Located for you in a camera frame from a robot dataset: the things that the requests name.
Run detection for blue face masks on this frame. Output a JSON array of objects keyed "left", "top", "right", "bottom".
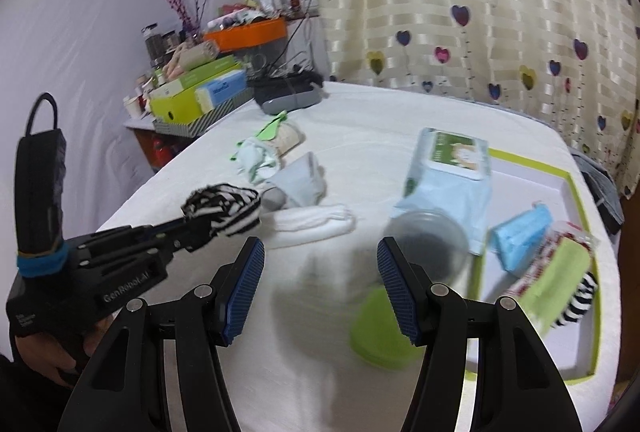
[{"left": 489, "top": 202, "right": 556, "bottom": 273}]

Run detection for yellow-green storage box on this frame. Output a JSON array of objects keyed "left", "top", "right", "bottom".
[{"left": 150, "top": 79, "right": 211, "bottom": 129}]

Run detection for black power strip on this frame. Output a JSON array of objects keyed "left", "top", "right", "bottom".
[{"left": 247, "top": 70, "right": 325, "bottom": 115}]

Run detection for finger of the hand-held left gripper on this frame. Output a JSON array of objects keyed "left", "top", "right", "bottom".
[
  {"left": 120, "top": 219, "right": 217, "bottom": 263},
  {"left": 75, "top": 218, "right": 199, "bottom": 253}
]

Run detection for yellow-green cardboard box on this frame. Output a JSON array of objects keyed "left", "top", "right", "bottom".
[{"left": 462, "top": 146, "right": 601, "bottom": 383}]

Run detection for blue tissue box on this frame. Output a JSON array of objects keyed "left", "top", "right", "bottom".
[{"left": 195, "top": 70, "right": 248, "bottom": 113}]

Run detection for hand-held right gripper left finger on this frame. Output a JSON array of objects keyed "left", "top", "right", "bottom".
[{"left": 57, "top": 236, "right": 266, "bottom": 432}]

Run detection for grey patterned box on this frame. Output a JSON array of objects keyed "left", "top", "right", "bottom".
[{"left": 152, "top": 92, "right": 256, "bottom": 139}]

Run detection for frosted glass jar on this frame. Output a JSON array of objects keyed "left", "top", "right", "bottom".
[{"left": 382, "top": 209, "right": 471, "bottom": 293}]

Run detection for black and white striped sock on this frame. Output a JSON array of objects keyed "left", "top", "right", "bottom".
[
  {"left": 550, "top": 269, "right": 600, "bottom": 330},
  {"left": 181, "top": 182, "right": 263, "bottom": 240}
]

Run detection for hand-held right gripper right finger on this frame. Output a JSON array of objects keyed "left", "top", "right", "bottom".
[{"left": 376, "top": 236, "right": 583, "bottom": 432}]

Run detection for grey garment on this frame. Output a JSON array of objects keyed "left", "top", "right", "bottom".
[{"left": 570, "top": 152, "right": 626, "bottom": 237}]

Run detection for black cable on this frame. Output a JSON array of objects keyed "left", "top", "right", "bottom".
[{"left": 25, "top": 92, "right": 61, "bottom": 135}]

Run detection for grey-blue sock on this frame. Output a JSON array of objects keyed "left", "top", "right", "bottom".
[{"left": 260, "top": 152, "right": 328, "bottom": 213}]

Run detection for blue elastic band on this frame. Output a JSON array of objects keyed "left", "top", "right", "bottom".
[{"left": 16, "top": 246, "right": 71, "bottom": 280}]

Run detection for green flat box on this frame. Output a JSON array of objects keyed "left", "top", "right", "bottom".
[{"left": 160, "top": 56, "right": 236, "bottom": 92}]

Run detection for beige cloth bundle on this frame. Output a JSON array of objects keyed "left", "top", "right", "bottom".
[{"left": 165, "top": 39, "right": 221, "bottom": 80}]

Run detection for red-brown side table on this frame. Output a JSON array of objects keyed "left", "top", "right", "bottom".
[{"left": 125, "top": 119, "right": 201, "bottom": 173}]

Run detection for thin green cloth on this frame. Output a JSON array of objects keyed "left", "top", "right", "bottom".
[{"left": 252, "top": 109, "right": 291, "bottom": 140}]

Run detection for person's left hand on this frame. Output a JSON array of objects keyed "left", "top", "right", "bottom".
[{"left": 11, "top": 316, "right": 114, "bottom": 387}]

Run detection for white socks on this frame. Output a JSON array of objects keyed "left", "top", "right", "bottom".
[{"left": 272, "top": 204, "right": 356, "bottom": 247}]

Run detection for green and white sock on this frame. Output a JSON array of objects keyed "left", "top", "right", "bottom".
[{"left": 230, "top": 137, "right": 281, "bottom": 185}]

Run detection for red and white plastic packet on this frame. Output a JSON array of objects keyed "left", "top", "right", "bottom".
[{"left": 510, "top": 219, "right": 601, "bottom": 307}]

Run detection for light blue wet wipes pack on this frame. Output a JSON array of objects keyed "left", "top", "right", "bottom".
[{"left": 392, "top": 128, "right": 493, "bottom": 257}]

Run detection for glass jar with dark lid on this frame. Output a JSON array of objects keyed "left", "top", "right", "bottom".
[{"left": 142, "top": 24, "right": 163, "bottom": 62}]

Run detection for orange tray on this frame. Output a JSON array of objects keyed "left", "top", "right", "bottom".
[{"left": 202, "top": 18, "right": 290, "bottom": 52}]

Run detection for green cream jar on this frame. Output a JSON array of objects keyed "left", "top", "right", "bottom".
[{"left": 349, "top": 284, "right": 426, "bottom": 370}]

